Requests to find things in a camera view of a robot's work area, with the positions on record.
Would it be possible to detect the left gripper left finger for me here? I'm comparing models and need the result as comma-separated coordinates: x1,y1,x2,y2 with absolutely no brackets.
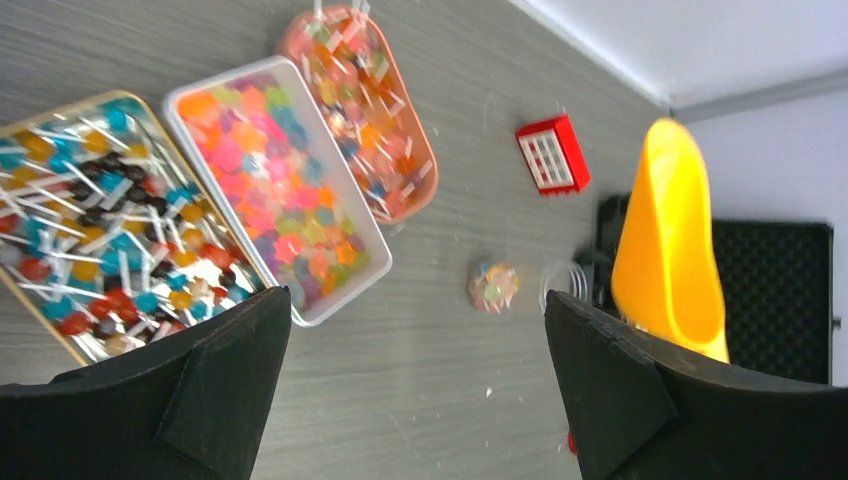
1,287,292,479

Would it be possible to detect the yellow tray of wrapped candies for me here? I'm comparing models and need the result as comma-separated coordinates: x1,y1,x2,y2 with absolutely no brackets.
1,90,264,365

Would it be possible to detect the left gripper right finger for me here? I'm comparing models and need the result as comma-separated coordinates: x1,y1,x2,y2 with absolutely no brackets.
545,291,847,479

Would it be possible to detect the yellow plastic scoop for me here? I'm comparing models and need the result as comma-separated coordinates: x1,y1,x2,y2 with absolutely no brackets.
611,118,729,363

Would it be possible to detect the red toy brick block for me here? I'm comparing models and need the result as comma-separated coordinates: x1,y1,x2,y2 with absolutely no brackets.
514,114,591,197

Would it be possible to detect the pink tray of lollipops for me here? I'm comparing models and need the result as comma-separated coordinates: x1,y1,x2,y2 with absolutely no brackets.
276,1,439,224

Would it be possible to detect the black poker chip case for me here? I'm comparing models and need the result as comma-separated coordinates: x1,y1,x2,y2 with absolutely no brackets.
574,193,836,387

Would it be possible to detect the clear plastic jar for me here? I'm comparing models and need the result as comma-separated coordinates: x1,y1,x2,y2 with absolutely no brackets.
466,260,590,315

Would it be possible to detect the white tray of gummy candies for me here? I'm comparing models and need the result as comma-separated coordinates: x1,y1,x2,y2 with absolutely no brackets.
163,56,392,327

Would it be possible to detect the red jar lid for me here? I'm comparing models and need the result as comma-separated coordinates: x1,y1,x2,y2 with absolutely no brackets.
567,431,577,456

